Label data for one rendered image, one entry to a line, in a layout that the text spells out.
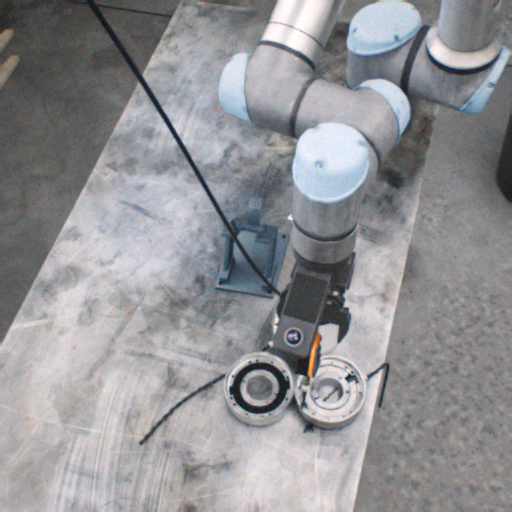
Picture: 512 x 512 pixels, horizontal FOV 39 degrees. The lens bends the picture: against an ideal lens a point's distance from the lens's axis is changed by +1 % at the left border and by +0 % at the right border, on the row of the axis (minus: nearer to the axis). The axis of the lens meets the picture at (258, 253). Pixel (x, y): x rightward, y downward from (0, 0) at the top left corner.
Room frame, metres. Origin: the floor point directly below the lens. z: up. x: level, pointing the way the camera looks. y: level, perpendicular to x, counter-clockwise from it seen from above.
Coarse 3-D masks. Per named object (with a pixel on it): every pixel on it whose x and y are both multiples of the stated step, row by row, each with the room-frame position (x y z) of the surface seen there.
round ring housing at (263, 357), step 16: (256, 352) 0.47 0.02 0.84; (240, 368) 0.45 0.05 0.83; (288, 368) 0.44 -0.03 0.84; (224, 384) 0.42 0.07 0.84; (240, 384) 0.43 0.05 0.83; (272, 384) 0.42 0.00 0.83; (256, 400) 0.40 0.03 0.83; (272, 400) 0.40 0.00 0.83; (288, 400) 0.39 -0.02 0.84; (240, 416) 0.38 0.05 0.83; (256, 416) 0.37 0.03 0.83; (272, 416) 0.37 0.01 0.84
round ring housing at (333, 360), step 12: (324, 360) 0.45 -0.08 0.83; (336, 360) 0.45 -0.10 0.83; (348, 360) 0.44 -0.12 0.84; (360, 372) 0.42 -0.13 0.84; (300, 384) 0.42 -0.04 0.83; (312, 384) 0.41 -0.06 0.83; (324, 384) 0.42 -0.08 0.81; (336, 384) 0.42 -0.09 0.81; (360, 384) 0.41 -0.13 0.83; (300, 396) 0.40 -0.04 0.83; (312, 396) 0.40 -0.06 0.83; (348, 396) 0.39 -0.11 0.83; (360, 396) 0.39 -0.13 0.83; (324, 408) 0.38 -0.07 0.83; (336, 408) 0.37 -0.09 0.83; (360, 408) 0.37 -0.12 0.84; (312, 420) 0.36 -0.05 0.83; (324, 420) 0.35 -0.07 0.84; (336, 420) 0.35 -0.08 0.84; (348, 420) 0.35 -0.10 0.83
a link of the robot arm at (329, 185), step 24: (312, 144) 0.49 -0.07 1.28; (336, 144) 0.48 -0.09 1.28; (360, 144) 0.49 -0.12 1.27; (312, 168) 0.46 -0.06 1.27; (336, 168) 0.45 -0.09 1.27; (360, 168) 0.46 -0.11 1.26; (312, 192) 0.45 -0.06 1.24; (336, 192) 0.45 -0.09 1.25; (360, 192) 0.46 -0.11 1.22; (312, 216) 0.45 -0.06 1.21; (336, 216) 0.44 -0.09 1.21
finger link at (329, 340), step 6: (324, 324) 0.42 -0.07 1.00; (330, 324) 0.42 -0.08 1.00; (324, 330) 0.42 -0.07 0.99; (330, 330) 0.42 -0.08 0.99; (336, 330) 0.42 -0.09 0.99; (324, 336) 0.42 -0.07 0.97; (330, 336) 0.42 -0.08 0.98; (336, 336) 0.41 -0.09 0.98; (324, 342) 0.42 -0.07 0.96; (330, 342) 0.41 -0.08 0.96; (336, 342) 0.41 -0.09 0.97; (324, 348) 0.41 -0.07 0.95; (330, 348) 0.41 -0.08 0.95; (324, 354) 0.42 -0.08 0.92
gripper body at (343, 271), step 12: (312, 264) 0.44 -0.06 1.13; (324, 264) 0.44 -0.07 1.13; (336, 264) 0.43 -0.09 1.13; (348, 264) 0.47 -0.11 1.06; (336, 276) 0.46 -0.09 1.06; (348, 276) 0.46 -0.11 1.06; (336, 288) 0.44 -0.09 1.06; (348, 288) 0.47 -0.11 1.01; (336, 300) 0.42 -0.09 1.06; (324, 312) 0.42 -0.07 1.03; (336, 312) 0.42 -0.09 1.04
